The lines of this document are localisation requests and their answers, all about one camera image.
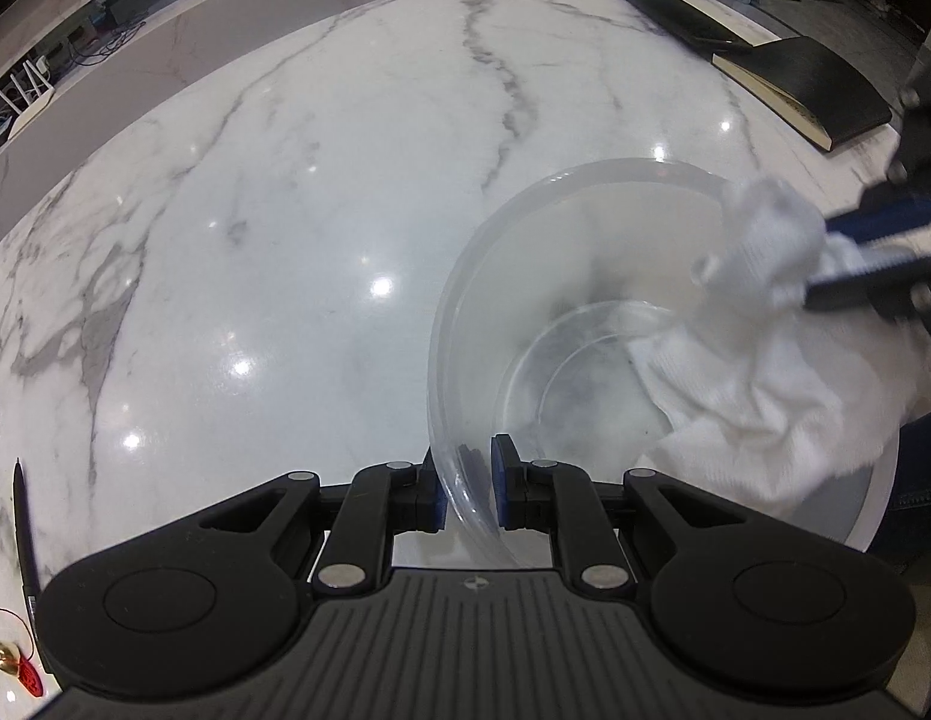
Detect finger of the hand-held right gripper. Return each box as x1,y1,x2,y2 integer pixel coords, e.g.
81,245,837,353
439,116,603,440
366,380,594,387
804,240,931,361
825,52,931,242

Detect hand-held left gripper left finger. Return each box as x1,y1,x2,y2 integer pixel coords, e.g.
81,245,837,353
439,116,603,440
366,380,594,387
199,450,447,595

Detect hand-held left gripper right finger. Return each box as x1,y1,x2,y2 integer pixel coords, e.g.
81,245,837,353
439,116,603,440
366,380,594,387
490,433,759,595

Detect white cloth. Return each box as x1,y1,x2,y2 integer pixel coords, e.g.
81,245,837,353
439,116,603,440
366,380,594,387
626,176,900,520

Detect clear plastic bowl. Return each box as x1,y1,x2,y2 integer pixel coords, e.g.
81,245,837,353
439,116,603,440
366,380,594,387
427,157,903,572

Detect thick black notebook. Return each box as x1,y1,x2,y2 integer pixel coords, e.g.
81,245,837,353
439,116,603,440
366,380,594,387
711,36,894,153

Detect person's leg in jeans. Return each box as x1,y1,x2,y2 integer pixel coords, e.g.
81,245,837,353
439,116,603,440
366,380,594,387
878,405,931,567

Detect black tablet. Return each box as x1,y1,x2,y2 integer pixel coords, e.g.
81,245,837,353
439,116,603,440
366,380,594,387
621,0,746,52

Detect black pen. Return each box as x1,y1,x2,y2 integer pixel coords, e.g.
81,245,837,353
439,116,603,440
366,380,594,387
12,457,44,620

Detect gold bell charm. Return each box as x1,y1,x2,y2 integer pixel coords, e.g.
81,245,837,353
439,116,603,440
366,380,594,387
0,606,47,700

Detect white router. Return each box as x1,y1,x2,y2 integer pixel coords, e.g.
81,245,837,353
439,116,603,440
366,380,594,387
0,56,57,142

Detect tangled cables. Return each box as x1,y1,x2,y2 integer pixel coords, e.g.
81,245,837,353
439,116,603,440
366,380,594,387
60,11,147,65

